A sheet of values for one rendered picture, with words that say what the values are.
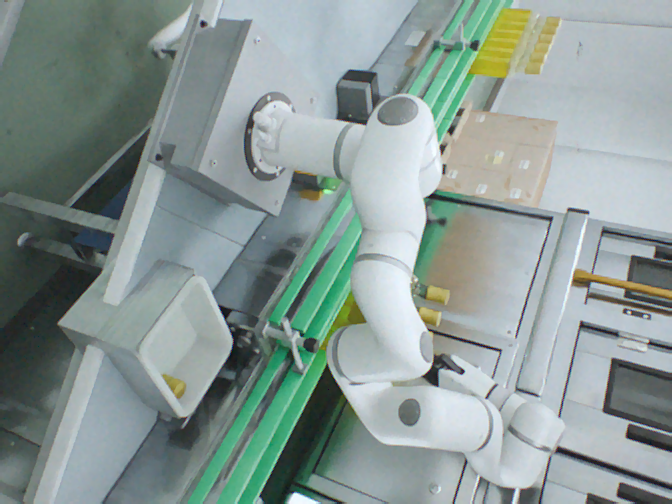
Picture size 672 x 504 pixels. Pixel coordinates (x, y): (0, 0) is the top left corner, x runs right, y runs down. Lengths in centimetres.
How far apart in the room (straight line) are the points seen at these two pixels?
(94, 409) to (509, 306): 96
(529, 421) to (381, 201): 47
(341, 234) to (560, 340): 56
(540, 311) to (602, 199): 479
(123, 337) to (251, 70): 47
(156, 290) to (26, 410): 71
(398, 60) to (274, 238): 72
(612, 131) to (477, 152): 201
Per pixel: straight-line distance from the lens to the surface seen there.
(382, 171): 81
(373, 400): 92
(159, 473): 117
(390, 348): 78
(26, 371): 173
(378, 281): 80
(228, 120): 99
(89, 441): 110
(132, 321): 100
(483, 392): 116
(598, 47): 744
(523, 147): 553
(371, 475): 128
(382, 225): 82
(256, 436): 116
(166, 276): 104
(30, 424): 163
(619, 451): 137
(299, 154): 100
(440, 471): 128
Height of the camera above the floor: 141
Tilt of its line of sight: 22 degrees down
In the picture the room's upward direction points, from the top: 104 degrees clockwise
